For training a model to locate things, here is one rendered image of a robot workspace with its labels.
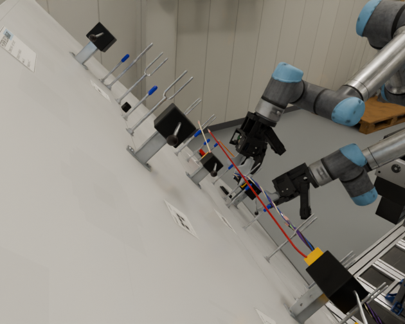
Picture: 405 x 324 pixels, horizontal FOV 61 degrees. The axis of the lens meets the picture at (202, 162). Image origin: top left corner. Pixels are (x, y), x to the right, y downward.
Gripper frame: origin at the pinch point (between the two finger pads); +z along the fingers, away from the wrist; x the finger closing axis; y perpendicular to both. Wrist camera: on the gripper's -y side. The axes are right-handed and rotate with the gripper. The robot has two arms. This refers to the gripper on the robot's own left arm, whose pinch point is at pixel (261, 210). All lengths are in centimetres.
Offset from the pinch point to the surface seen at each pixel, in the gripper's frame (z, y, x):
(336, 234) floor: 6, -56, -171
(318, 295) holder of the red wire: -18, -10, 58
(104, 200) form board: -15, 14, 89
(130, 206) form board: -14, 13, 85
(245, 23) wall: -9, 171, -280
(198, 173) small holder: -4.1, 16.5, 43.1
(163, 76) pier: 74, 138, -187
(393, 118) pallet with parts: -106, -5, -445
